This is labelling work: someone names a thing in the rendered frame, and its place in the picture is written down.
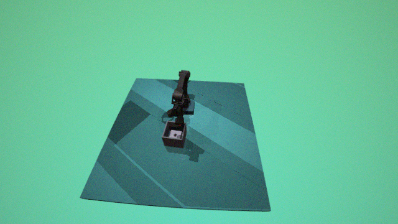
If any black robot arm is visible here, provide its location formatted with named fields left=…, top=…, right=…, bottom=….
left=167, top=70, right=190, bottom=118

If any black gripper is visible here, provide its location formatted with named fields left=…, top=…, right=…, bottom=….
left=175, top=108, right=184, bottom=125

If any white square plate with hole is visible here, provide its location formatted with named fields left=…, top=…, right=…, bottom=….
left=169, top=130, right=182, bottom=139

